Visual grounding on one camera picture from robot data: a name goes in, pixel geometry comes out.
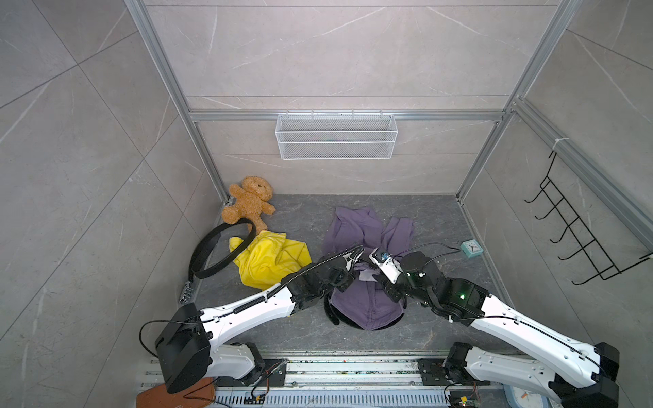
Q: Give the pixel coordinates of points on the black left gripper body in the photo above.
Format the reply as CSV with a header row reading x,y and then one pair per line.
x,y
342,281

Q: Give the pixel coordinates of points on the white round wall clock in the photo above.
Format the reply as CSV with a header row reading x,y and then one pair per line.
x,y
520,398

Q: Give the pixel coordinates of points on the black wire hook rack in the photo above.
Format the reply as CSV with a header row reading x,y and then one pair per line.
x,y
588,245

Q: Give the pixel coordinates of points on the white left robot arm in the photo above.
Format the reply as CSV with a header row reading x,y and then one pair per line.
x,y
188,347

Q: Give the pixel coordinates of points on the purple trousers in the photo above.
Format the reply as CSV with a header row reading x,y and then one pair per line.
x,y
362,226

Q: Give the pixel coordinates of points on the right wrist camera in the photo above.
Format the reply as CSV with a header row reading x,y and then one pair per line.
x,y
387,264

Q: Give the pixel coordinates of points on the small green alarm clock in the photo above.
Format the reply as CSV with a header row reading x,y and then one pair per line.
x,y
472,248

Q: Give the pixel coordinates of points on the white wire mesh basket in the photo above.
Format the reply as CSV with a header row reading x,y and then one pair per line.
x,y
350,136

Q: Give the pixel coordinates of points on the metal base rail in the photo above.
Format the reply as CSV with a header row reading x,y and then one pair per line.
x,y
356,379

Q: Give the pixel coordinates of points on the brown flat board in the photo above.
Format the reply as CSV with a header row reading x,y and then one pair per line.
x,y
199,395

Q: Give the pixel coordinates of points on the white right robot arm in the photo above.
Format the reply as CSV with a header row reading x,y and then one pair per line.
x,y
561,368

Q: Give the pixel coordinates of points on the brown teddy bear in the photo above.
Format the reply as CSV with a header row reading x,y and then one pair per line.
x,y
252,199

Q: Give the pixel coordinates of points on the yellow trousers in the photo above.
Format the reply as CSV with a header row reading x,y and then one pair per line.
x,y
269,258

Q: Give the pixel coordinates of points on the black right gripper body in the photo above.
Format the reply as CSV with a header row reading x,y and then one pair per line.
x,y
394,291

